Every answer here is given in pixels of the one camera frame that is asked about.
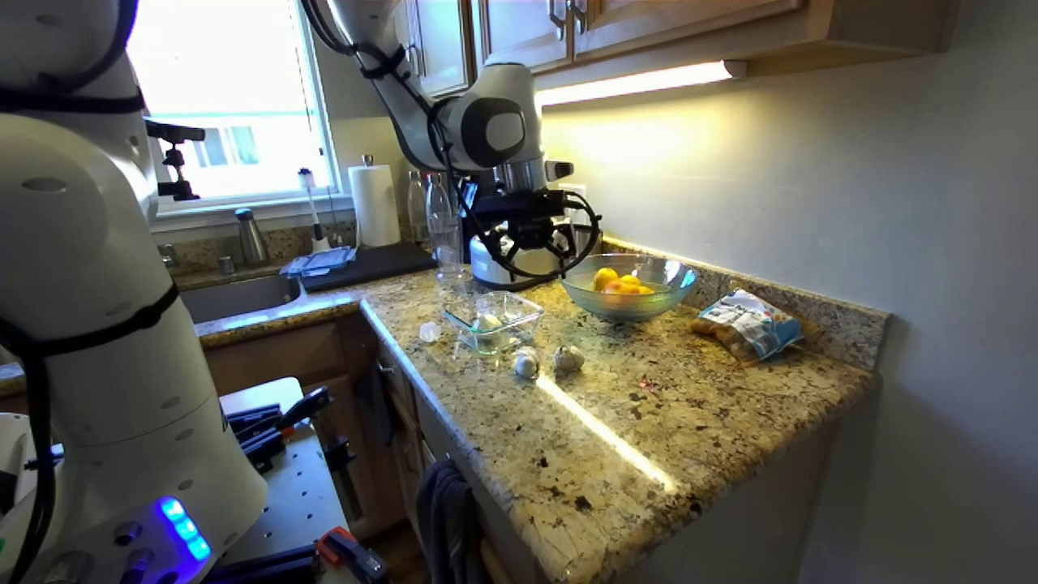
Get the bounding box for grey robot cart table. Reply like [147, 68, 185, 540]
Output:
[214, 374, 367, 571]

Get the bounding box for round glass fruit bowl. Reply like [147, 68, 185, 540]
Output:
[561, 251, 701, 325]

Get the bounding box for black camera on tripod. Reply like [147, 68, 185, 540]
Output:
[142, 116, 210, 205]

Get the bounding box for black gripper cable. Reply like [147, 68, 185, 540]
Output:
[297, 0, 605, 294]

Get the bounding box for kitchen sink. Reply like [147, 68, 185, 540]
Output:
[179, 274, 303, 327]

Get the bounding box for red black clamp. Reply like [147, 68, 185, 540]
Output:
[312, 523, 392, 584]

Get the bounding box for wooden wall cabinet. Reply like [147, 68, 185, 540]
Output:
[409, 0, 960, 112]

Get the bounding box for red yellow apple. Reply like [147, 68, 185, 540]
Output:
[605, 275, 658, 310]

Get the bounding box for clear bottle with metal cap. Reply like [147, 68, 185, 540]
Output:
[403, 166, 431, 247]

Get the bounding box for dark hanging cloth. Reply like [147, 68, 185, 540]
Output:
[416, 459, 485, 584]

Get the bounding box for dish brush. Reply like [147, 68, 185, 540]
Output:
[295, 166, 335, 260]

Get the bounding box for under-cabinet light strip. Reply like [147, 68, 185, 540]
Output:
[531, 60, 753, 114]

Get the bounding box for wooden base cabinet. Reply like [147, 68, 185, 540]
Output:
[200, 310, 521, 584]

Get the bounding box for dark ribbed drying mat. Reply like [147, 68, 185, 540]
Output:
[283, 240, 437, 294]

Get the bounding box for silver food processor base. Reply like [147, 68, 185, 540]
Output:
[466, 232, 566, 291]

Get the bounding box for black handled tools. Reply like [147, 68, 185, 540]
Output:
[219, 383, 335, 473]

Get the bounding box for blue white snack bag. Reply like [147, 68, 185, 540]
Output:
[691, 288, 807, 364]

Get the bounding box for white paper towel roll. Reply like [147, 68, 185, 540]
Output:
[342, 160, 404, 251]

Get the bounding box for kitchen faucet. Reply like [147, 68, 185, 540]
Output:
[232, 205, 273, 268]

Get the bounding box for window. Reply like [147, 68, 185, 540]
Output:
[126, 0, 341, 211]

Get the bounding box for clear drinking glass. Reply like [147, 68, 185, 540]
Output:
[423, 173, 475, 291]

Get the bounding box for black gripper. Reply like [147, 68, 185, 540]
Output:
[485, 185, 573, 278]

